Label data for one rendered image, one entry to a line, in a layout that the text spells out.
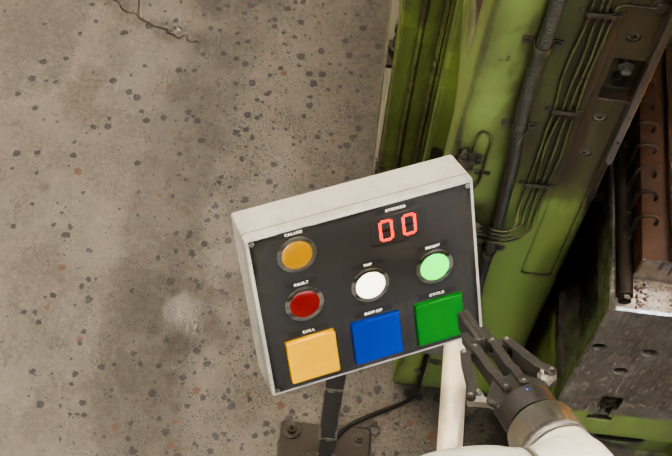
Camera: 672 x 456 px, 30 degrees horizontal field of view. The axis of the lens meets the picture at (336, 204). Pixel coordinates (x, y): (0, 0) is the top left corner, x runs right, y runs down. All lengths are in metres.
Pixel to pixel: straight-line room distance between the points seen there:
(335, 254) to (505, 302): 0.79
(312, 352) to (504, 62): 0.50
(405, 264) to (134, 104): 1.60
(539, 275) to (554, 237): 0.14
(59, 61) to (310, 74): 0.66
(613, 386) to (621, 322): 0.27
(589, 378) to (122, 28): 1.71
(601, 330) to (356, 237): 0.54
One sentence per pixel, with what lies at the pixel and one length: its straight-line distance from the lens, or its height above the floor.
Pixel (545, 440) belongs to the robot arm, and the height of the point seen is 1.32.
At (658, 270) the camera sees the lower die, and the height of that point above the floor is 0.95.
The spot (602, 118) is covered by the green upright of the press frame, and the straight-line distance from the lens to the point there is 1.96.
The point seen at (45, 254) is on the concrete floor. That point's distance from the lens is 3.10.
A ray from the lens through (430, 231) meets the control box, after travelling 1.81.
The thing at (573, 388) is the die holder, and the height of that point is 0.57.
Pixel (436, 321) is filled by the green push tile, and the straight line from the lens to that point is 1.89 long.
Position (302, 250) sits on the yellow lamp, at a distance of 1.74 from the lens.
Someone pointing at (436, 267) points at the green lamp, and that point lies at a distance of 1.84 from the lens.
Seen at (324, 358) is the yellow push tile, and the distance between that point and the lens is 1.86.
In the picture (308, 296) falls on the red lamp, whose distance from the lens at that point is 1.79.
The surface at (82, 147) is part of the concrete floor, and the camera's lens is 3.24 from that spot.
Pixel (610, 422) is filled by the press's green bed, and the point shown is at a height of 0.42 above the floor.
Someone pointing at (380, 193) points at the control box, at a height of 1.19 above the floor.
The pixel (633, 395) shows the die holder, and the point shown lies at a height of 0.57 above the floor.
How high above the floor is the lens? 2.71
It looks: 60 degrees down
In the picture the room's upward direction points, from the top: 6 degrees clockwise
